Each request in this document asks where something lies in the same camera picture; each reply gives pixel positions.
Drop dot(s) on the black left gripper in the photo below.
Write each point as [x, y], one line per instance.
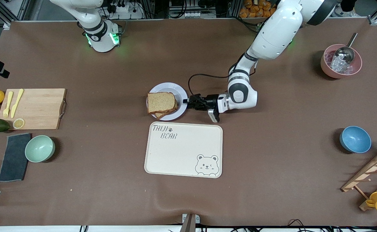
[209, 101]

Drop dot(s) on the white round plate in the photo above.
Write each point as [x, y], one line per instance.
[167, 87]

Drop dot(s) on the brown bread slice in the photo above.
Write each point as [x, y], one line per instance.
[161, 102]
[164, 114]

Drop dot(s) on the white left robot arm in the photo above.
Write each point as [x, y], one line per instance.
[278, 29]

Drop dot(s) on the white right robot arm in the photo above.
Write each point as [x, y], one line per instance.
[101, 38]

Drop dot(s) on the yellow plastic fork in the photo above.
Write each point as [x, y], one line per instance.
[5, 112]

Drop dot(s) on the yellow plastic knife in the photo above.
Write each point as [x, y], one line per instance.
[14, 111]

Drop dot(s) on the cream tray with bear print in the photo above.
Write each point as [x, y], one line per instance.
[182, 151]

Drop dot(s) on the wooden cutting board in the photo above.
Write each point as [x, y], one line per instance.
[43, 106]

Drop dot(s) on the lemon slice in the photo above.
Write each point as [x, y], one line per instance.
[18, 123]

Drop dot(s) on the white power strip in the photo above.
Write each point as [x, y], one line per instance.
[191, 14]
[124, 9]

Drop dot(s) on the mint green bowl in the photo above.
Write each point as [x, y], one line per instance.
[39, 149]

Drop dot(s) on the dark grey cloth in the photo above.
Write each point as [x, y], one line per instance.
[13, 161]

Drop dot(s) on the orange snack packets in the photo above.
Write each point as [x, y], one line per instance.
[256, 9]

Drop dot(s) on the pink bowl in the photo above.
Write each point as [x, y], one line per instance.
[325, 66]

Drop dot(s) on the clear plastic ice cubes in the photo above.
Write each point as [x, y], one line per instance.
[336, 66]

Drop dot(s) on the metal scoop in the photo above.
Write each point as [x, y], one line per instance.
[344, 54]

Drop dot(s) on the blue bowl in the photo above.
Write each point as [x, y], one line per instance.
[356, 139]

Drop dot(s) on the person with white sneakers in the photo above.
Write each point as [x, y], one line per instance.
[348, 4]

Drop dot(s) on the wooden cup rack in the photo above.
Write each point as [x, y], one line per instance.
[369, 169]

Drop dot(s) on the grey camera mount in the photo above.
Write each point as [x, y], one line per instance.
[189, 224]

